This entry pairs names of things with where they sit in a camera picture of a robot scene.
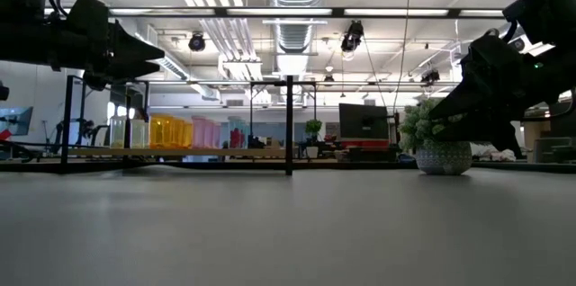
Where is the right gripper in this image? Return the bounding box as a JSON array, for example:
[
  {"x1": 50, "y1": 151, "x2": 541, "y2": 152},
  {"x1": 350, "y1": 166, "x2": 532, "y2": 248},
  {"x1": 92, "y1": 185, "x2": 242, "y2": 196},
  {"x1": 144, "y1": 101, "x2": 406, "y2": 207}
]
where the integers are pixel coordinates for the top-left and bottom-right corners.
[{"x1": 428, "y1": 33, "x2": 576, "y2": 160}]

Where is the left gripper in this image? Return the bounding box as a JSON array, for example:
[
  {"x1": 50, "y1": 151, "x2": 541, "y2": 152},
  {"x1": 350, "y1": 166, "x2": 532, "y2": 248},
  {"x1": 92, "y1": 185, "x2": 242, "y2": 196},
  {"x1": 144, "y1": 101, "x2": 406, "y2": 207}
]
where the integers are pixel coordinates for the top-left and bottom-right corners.
[{"x1": 0, "y1": 19, "x2": 167, "y2": 90}]

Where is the wide orange pill bottle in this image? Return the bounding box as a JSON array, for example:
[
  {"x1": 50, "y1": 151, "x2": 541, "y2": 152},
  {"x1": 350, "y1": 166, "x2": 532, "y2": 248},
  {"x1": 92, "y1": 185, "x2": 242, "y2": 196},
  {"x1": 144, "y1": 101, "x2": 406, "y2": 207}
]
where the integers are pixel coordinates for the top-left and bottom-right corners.
[
  {"x1": 172, "y1": 117, "x2": 185, "y2": 149},
  {"x1": 149, "y1": 113, "x2": 175, "y2": 149}
]

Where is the tall pink pill bottle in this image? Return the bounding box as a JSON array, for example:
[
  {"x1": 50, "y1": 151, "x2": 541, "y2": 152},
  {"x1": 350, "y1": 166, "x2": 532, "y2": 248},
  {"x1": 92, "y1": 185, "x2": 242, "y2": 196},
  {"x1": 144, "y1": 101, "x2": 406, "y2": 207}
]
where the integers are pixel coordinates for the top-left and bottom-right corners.
[{"x1": 191, "y1": 115, "x2": 209, "y2": 149}]

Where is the green artificial potted plant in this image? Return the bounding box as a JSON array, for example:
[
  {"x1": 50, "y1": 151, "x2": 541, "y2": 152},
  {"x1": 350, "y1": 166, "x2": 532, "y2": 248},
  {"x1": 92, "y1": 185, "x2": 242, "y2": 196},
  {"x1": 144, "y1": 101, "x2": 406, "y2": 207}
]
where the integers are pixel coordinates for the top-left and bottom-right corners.
[{"x1": 398, "y1": 96, "x2": 473, "y2": 176}]

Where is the black ceiling spotlight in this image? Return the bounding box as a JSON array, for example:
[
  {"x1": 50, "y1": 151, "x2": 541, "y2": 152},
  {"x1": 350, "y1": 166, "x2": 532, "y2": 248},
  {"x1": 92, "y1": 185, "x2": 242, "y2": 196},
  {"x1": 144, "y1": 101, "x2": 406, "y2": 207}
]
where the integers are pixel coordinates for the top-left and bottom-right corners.
[
  {"x1": 420, "y1": 68, "x2": 441, "y2": 84},
  {"x1": 340, "y1": 19, "x2": 365, "y2": 53},
  {"x1": 187, "y1": 32, "x2": 206, "y2": 52}
]

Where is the black monitor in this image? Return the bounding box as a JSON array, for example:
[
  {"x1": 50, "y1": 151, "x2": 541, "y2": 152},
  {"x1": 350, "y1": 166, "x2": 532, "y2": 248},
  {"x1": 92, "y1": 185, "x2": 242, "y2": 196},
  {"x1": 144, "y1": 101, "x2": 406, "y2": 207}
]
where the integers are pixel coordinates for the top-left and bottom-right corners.
[
  {"x1": 337, "y1": 103, "x2": 391, "y2": 141},
  {"x1": 549, "y1": 102, "x2": 576, "y2": 139}
]

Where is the red box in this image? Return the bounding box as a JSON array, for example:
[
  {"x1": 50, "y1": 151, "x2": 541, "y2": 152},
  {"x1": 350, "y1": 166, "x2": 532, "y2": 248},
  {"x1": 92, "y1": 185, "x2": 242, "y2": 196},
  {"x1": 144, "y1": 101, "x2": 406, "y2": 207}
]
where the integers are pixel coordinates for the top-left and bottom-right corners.
[{"x1": 340, "y1": 139, "x2": 390, "y2": 150}]

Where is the monitor with lit screen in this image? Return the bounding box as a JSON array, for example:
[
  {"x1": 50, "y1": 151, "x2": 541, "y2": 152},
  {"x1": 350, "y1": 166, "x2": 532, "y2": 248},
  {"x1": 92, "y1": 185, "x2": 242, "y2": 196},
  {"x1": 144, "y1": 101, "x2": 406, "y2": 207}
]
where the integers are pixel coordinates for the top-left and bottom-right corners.
[{"x1": 0, "y1": 105, "x2": 34, "y2": 138}]

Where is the small green potted plant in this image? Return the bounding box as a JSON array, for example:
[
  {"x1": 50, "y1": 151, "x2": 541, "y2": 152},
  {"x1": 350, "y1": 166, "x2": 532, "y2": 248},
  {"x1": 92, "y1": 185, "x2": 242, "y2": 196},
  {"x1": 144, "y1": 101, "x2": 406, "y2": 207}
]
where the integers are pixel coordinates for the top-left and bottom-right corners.
[{"x1": 304, "y1": 118, "x2": 324, "y2": 159}]

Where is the grey table mat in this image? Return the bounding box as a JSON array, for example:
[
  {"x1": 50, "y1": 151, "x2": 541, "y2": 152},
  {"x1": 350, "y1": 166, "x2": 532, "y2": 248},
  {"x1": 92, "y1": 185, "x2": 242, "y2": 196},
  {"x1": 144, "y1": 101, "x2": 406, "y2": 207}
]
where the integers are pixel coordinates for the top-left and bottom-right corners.
[{"x1": 0, "y1": 166, "x2": 576, "y2": 286}]

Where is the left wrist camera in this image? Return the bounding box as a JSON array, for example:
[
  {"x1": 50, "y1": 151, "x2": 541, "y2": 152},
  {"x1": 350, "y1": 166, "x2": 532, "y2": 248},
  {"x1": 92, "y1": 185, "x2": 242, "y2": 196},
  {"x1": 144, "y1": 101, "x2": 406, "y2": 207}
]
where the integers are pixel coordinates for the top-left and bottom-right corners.
[{"x1": 67, "y1": 0, "x2": 110, "y2": 31}]

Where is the wooden shelf with black frame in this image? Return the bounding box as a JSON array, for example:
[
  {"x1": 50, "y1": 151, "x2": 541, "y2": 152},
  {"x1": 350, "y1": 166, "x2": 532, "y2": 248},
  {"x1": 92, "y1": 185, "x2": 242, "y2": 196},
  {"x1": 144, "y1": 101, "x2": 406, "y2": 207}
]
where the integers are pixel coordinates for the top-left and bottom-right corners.
[{"x1": 60, "y1": 74, "x2": 319, "y2": 177}]

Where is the black aluminium rig frame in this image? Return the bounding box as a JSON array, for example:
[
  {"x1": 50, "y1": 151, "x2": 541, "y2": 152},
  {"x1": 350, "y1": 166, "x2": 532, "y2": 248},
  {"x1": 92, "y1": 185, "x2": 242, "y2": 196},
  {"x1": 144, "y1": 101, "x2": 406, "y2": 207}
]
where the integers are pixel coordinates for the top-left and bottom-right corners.
[{"x1": 0, "y1": 4, "x2": 576, "y2": 174}]

